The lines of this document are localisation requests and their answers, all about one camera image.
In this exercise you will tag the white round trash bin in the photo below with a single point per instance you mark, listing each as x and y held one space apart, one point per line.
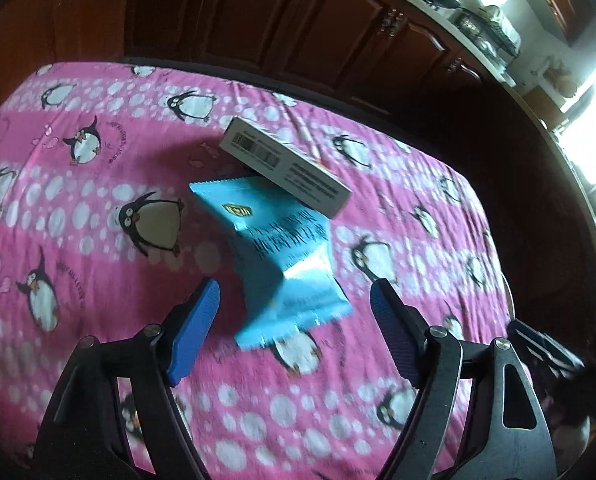
508 296

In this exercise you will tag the pink penguin tablecloth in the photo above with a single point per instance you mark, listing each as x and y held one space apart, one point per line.
100 235

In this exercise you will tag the black dish rack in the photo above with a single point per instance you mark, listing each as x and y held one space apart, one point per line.
491 32

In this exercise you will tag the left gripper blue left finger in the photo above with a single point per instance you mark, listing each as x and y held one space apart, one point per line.
185 329

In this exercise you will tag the long grey white box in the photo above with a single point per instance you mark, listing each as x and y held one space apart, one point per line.
285 166

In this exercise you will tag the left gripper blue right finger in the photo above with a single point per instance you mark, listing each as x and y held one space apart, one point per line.
403 329

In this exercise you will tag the white gloved right hand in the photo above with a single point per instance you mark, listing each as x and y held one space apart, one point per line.
570 436

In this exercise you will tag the dark wooden base cabinets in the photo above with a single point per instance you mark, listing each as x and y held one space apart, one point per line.
394 59

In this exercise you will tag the blue snack bag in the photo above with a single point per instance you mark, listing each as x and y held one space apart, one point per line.
283 257

